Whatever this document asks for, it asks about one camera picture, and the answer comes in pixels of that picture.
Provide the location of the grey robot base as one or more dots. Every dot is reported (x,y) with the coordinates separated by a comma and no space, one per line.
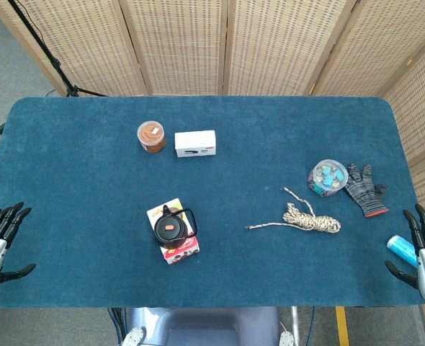
(205,326)

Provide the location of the red white snack box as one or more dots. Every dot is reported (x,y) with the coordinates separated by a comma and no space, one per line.
(182,254)

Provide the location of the white stapler box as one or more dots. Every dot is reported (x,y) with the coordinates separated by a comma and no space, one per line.
(194,142)

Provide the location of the blue white tube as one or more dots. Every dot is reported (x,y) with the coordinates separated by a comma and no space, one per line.
(402,250)

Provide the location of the grey striped knit glove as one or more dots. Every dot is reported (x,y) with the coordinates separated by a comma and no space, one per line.
(365,192)

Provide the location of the clear jar of binder clips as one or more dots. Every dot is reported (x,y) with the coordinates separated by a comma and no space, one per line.
(327,178)

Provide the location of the metal table leg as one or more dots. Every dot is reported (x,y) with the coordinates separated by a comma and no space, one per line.
(295,326)

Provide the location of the blue table carpet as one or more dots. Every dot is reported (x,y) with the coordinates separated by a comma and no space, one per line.
(234,270)

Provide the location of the plastic jar with brown contents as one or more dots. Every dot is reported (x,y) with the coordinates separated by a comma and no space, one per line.
(151,138)

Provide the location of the black tripod stand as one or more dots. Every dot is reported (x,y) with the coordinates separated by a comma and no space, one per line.
(54,63)

